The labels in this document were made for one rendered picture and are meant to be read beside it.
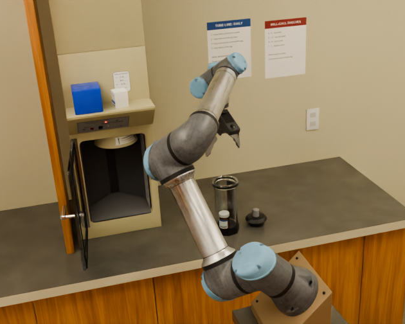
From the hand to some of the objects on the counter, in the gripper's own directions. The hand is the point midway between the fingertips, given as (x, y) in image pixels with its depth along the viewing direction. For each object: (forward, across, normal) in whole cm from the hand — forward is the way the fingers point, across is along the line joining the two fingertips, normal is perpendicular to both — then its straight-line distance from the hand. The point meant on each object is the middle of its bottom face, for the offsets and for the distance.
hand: (224, 153), depth 221 cm
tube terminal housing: (+35, +33, -35) cm, 59 cm away
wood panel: (+35, +54, -44) cm, 78 cm away
